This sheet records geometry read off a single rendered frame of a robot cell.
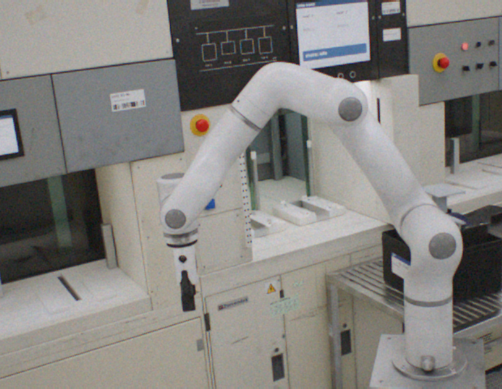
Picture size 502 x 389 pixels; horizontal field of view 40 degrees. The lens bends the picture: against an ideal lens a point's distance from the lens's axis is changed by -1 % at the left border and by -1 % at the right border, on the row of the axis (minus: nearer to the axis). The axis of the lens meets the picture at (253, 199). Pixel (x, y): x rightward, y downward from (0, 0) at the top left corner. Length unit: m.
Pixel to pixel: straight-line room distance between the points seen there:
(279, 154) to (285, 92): 1.72
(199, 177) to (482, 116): 2.17
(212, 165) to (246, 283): 0.83
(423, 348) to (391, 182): 0.44
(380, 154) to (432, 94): 1.03
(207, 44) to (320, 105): 0.67
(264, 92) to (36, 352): 1.06
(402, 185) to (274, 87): 0.38
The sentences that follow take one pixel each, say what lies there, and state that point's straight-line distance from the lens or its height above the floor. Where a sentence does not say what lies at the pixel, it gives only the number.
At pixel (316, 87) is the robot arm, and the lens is 1.55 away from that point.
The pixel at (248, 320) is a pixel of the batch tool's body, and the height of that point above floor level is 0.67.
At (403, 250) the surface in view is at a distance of 2.23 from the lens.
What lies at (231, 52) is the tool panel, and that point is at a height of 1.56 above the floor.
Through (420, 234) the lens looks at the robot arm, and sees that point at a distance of 1.66.
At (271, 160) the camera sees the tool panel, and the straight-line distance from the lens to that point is 3.29.
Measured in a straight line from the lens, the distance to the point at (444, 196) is 2.19.
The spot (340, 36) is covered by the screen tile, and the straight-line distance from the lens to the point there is 2.38.
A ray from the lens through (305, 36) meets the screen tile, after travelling 2.30.
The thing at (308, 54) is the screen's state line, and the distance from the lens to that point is 2.31.
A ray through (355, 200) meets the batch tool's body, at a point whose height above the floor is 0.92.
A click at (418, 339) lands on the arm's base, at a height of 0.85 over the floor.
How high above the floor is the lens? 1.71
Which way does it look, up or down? 16 degrees down
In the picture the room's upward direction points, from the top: 5 degrees counter-clockwise
